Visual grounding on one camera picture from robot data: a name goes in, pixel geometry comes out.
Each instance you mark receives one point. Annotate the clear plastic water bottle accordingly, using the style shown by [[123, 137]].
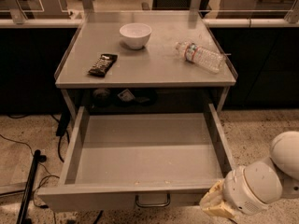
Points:
[[205, 58]]

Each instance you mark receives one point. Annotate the dark items under cabinet top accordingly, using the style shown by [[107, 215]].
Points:
[[123, 97]]

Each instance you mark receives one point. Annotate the grey top drawer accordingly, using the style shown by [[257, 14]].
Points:
[[144, 160]]

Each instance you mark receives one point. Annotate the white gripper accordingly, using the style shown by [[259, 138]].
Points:
[[239, 190]]

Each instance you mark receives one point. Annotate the white ceramic bowl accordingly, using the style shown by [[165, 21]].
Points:
[[135, 35]]

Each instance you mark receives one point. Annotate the dark snack bar packet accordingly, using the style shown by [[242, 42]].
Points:
[[102, 65]]

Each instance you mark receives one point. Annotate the white barrier rail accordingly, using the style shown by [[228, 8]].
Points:
[[213, 23]]

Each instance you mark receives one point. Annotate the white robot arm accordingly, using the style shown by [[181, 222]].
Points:
[[251, 189]]

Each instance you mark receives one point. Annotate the grey metal drawer cabinet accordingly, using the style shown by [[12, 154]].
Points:
[[157, 65]]

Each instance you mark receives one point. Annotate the black pole on floor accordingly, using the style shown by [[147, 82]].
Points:
[[28, 188]]

